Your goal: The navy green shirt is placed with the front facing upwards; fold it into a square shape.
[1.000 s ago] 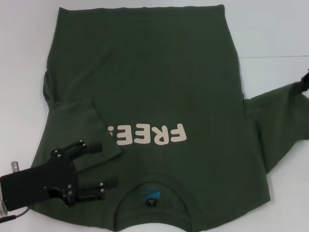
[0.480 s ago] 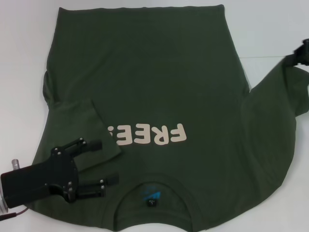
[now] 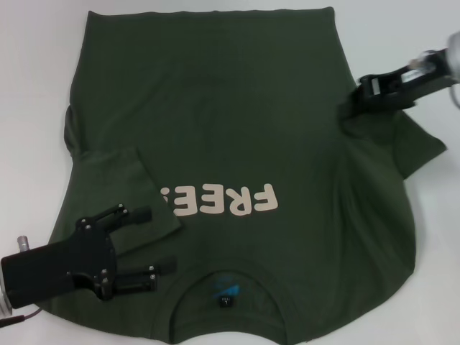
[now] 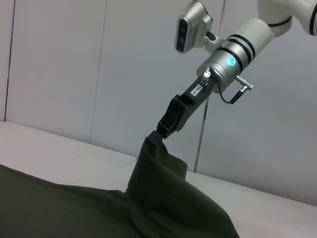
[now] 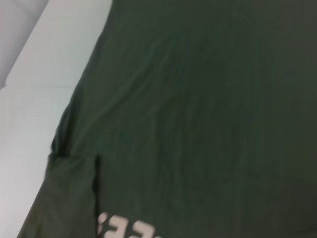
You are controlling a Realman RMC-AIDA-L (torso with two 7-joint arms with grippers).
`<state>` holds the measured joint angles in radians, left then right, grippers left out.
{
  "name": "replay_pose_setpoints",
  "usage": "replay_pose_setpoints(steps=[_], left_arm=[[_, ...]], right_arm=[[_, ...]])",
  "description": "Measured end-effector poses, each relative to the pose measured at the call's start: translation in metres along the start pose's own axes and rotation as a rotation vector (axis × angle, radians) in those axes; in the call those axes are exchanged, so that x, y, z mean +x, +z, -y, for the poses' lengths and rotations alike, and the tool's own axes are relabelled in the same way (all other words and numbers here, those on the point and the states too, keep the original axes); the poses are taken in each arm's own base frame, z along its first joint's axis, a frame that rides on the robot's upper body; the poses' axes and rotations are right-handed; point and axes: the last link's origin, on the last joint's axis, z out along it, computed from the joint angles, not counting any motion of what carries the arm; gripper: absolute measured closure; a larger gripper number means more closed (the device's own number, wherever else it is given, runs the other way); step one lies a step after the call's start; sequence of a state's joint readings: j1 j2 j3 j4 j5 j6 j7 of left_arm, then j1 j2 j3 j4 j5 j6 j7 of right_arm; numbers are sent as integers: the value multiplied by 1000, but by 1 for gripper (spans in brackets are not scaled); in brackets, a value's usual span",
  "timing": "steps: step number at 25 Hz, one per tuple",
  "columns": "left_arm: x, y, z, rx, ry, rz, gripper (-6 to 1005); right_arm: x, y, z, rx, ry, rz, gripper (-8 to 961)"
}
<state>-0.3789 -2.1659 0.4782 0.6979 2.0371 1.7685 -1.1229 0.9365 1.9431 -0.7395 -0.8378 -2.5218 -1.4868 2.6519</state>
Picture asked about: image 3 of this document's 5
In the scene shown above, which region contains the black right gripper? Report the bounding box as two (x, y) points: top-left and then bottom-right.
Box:
(359, 50), (454, 111)

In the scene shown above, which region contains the silver right gripper knob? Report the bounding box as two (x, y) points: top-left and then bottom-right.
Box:
(408, 50), (438, 78)

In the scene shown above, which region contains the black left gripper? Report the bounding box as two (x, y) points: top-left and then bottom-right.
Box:
(1, 203), (178, 309)

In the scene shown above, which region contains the dark green FREE! t-shirt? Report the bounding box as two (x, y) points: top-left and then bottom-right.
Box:
(46, 6), (449, 345)

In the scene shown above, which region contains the left arm cable with plug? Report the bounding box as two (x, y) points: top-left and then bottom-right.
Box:
(0, 304), (41, 327)

